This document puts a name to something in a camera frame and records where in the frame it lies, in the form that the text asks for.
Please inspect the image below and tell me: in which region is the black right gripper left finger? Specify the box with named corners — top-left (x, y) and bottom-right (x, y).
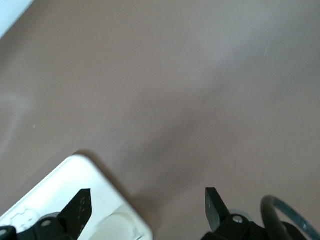
top-left (34, 188), bottom-right (93, 240)

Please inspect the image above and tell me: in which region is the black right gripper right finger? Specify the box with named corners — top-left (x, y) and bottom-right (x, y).
top-left (202, 187), bottom-right (266, 240)

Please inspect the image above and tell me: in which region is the white IKEA cup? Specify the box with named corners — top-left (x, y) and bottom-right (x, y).
top-left (98, 211), bottom-right (145, 240)

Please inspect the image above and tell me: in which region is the white bear print tray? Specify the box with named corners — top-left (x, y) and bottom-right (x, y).
top-left (0, 154), bottom-right (154, 240)

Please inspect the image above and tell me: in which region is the brown table cover sheet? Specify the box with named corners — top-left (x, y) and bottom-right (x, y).
top-left (0, 0), bottom-right (320, 240)

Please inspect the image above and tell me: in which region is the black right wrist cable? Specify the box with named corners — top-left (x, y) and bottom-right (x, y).
top-left (260, 194), bottom-right (320, 240)

